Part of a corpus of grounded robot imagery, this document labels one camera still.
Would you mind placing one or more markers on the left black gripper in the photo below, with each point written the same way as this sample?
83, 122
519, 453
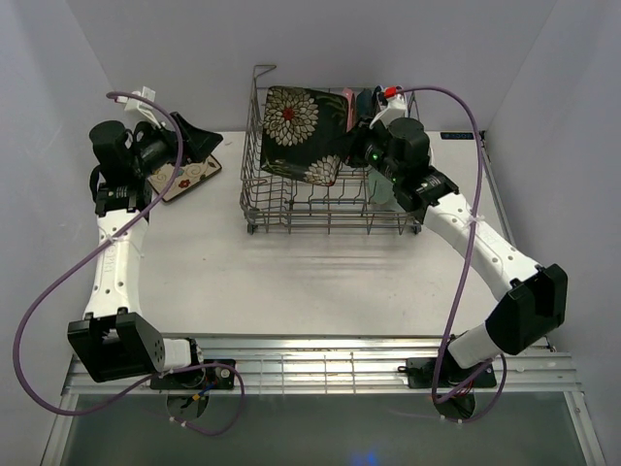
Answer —
197, 145

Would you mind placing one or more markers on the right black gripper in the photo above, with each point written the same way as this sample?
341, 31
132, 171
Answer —
350, 145

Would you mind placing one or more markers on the cream square floral plate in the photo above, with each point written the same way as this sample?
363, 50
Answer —
188, 177

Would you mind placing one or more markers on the dark teal square plate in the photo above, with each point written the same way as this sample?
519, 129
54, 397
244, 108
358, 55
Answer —
365, 107

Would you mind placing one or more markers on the dark square floral plate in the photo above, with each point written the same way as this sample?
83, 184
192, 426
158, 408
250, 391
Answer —
303, 131

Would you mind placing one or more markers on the pink polka dot plate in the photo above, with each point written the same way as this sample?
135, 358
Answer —
349, 95

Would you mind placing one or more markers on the round teal rimmed plate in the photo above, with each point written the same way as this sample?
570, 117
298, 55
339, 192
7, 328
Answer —
378, 97

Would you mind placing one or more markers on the mint green flower plate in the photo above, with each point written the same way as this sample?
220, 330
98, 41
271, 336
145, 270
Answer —
381, 187

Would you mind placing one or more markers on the white oval plate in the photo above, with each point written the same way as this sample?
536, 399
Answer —
411, 166

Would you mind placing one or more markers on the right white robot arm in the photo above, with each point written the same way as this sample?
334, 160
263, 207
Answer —
531, 299

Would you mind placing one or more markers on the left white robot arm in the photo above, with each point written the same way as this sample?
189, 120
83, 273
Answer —
113, 340

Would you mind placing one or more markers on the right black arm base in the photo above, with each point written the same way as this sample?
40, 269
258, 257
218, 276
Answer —
420, 371

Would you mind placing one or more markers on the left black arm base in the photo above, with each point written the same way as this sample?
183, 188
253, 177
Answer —
219, 377

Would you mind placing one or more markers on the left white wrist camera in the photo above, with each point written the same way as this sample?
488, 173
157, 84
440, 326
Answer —
141, 110

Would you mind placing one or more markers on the grey wire dish rack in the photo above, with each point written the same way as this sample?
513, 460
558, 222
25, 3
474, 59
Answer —
272, 203

